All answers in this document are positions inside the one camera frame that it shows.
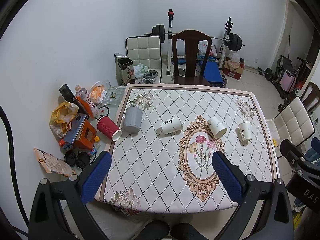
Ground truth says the white paper cup with print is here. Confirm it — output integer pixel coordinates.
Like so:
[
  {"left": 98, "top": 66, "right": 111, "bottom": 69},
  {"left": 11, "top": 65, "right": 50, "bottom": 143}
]
[{"left": 157, "top": 115, "right": 183, "bottom": 135}]

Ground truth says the white speckled paper cup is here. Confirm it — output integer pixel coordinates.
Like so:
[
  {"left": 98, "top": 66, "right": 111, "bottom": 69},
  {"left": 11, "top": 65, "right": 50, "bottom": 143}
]
[{"left": 208, "top": 116, "right": 227, "bottom": 139}]

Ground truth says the small white paper cup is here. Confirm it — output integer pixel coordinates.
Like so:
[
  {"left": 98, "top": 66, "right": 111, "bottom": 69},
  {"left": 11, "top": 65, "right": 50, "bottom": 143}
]
[{"left": 238, "top": 121, "right": 253, "bottom": 142}]

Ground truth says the red ribbed paper cup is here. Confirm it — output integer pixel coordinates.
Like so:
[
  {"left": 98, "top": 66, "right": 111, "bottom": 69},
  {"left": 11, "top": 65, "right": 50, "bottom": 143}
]
[{"left": 97, "top": 116, "right": 122, "bottom": 141}]

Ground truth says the grey plastic cup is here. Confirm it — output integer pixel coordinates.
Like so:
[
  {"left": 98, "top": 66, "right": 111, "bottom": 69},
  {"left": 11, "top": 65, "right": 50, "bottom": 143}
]
[{"left": 123, "top": 107, "right": 143, "bottom": 134}]

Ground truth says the black round lid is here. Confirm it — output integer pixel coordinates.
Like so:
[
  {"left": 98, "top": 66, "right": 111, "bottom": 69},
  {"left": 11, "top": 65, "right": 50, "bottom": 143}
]
[{"left": 75, "top": 152, "right": 91, "bottom": 169}]

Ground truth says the floral paper packet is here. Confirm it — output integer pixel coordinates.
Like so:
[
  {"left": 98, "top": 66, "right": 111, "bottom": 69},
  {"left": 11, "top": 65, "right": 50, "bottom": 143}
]
[{"left": 34, "top": 148, "right": 76, "bottom": 177}]

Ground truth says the orange cardboard box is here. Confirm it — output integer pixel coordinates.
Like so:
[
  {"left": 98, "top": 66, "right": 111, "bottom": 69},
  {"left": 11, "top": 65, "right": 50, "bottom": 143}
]
[{"left": 73, "top": 120, "right": 97, "bottom": 150}]

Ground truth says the yellow plastic bag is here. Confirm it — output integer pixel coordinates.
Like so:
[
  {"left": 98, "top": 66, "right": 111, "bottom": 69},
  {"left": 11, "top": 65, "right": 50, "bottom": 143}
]
[{"left": 49, "top": 101, "right": 79, "bottom": 138}]

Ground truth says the floral diamond pattern table mat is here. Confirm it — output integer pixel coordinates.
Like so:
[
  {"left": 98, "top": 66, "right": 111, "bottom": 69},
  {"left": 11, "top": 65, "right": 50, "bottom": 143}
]
[{"left": 95, "top": 84, "right": 279, "bottom": 213}]

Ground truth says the white padded chair right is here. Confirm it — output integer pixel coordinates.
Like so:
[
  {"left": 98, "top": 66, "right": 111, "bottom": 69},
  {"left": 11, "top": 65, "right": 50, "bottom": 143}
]
[{"left": 266, "top": 96, "right": 315, "bottom": 157}]

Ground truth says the white padded chair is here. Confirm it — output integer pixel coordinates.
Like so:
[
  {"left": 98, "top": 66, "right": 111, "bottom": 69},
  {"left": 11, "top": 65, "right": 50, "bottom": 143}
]
[
  {"left": 266, "top": 96, "right": 315, "bottom": 157},
  {"left": 125, "top": 35, "right": 162, "bottom": 83}
]

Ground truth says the orange snack bag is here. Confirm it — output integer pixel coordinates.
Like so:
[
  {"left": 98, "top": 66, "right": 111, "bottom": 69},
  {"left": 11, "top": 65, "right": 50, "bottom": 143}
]
[{"left": 89, "top": 85, "right": 105, "bottom": 105}]

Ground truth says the clear glass ashtray tray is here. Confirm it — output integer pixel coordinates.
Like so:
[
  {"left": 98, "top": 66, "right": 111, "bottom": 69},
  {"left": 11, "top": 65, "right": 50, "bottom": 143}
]
[{"left": 102, "top": 86, "right": 125, "bottom": 106}]

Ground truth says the pink drink bottle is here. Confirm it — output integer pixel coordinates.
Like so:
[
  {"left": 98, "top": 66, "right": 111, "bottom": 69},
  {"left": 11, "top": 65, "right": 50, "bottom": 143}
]
[{"left": 75, "top": 85, "right": 98, "bottom": 118}]

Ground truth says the black cylindrical bottle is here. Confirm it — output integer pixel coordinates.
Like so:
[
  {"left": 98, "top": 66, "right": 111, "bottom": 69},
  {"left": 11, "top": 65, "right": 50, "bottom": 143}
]
[{"left": 59, "top": 84, "right": 75, "bottom": 102}]

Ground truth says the blue weight bench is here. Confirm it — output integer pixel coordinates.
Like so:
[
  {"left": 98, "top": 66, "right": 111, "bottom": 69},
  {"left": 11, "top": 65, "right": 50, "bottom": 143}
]
[{"left": 204, "top": 61, "right": 223, "bottom": 87}]

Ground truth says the brown cardboard box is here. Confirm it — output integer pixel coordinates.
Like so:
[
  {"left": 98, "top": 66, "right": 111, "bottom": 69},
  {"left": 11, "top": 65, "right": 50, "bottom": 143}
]
[{"left": 222, "top": 57, "right": 245, "bottom": 80}]

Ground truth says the pink suitcase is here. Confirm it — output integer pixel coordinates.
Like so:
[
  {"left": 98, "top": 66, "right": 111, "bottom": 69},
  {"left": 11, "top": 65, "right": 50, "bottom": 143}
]
[{"left": 280, "top": 70, "right": 296, "bottom": 93}]

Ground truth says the black tea gift box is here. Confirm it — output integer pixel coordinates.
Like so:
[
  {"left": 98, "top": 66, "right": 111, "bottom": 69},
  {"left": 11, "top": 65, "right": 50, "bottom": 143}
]
[{"left": 114, "top": 53, "right": 135, "bottom": 86}]

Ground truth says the barbell with black plates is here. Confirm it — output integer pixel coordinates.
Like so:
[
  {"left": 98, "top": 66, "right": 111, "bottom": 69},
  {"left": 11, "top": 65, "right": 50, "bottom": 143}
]
[{"left": 145, "top": 24, "right": 245, "bottom": 51}]

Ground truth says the white padded chair back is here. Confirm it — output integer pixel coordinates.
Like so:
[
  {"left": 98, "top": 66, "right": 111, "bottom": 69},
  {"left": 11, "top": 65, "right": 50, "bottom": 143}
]
[{"left": 125, "top": 35, "right": 162, "bottom": 83}]

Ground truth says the dark wooden dining chair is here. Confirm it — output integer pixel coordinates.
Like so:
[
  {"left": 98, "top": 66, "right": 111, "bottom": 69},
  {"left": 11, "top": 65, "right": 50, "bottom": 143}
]
[{"left": 172, "top": 40, "right": 212, "bottom": 86}]

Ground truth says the white squat rack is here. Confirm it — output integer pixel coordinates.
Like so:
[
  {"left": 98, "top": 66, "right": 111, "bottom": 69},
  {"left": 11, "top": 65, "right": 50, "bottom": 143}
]
[{"left": 165, "top": 8, "right": 234, "bottom": 76}]

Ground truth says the black cable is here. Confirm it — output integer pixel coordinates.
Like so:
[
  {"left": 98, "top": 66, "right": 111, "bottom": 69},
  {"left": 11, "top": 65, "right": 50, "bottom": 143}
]
[{"left": 0, "top": 104, "right": 30, "bottom": 238}]

